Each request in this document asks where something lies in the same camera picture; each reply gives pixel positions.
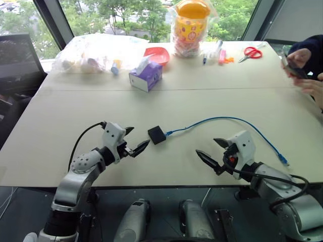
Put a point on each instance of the clear plastic pen packet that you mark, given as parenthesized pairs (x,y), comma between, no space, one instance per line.
(213,51)

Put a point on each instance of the orange-lid candy jar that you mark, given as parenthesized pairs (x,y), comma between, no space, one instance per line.
(191,27)

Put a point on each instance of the dark window frame post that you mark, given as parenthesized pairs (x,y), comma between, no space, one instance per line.
(54,22)
(277,17)

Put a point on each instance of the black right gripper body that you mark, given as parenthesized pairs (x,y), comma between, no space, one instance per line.
(230,165)

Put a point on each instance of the black office chair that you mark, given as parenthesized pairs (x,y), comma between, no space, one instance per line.
(17,73)

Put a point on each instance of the black metal bracket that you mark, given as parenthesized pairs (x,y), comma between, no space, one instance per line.
(224,224)

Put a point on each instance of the dark smartphone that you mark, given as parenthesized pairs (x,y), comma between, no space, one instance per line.
(294,70)

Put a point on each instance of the clear plastic jar bag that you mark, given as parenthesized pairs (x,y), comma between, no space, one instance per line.
(213,17)

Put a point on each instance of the person's left hand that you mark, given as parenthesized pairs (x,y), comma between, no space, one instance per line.
(311,87)

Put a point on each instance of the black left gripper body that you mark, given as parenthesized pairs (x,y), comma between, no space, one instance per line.
(125,150)

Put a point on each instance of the person's dark sleeved forearm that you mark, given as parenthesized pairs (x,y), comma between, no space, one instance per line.
(311,46)

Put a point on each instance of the person's right hand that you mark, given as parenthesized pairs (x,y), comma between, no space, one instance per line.
(300,56)

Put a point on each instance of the right gripper short-looking black finger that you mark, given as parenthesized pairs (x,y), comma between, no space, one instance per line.
(222,142)

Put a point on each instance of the purple tissue box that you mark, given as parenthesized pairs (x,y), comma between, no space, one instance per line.
(149,75)

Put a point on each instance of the small blue yellow bottle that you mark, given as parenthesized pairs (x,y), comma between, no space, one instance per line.
(115,68)

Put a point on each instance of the left gripper short-looking black finger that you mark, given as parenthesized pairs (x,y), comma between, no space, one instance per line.
(129,131)

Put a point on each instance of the small black adapter box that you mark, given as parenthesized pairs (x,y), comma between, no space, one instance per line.
(157,134)

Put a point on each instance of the blue pen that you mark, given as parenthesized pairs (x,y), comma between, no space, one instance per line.
(204,60)

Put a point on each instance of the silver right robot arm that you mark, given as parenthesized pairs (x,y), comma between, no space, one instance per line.
(297,209)

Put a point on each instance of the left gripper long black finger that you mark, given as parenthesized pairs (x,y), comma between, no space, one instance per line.
(140,149)

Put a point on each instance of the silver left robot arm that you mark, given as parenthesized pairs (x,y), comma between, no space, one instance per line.
(80,176)

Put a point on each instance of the red plastic bowl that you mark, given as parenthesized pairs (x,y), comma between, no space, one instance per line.
(159,54)

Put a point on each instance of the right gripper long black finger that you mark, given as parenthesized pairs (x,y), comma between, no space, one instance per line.
(210,161)

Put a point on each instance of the pink plastic stick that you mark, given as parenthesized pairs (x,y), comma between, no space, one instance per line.
(222,56)

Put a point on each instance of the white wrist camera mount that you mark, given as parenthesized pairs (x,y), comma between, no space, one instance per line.
(112,136)
(243,146)

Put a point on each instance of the large clear plastic bag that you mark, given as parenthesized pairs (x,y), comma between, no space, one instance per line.
(85,54)

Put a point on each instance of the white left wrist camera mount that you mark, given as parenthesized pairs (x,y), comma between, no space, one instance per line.
(112,136)

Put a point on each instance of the grey rounded robot housing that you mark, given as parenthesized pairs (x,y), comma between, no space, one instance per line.
(132,221)
(194,221)

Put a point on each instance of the small orange plastic piece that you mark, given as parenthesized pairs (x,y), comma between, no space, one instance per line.
(229,60)

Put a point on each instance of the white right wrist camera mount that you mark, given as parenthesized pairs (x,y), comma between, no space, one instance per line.
(243,146)

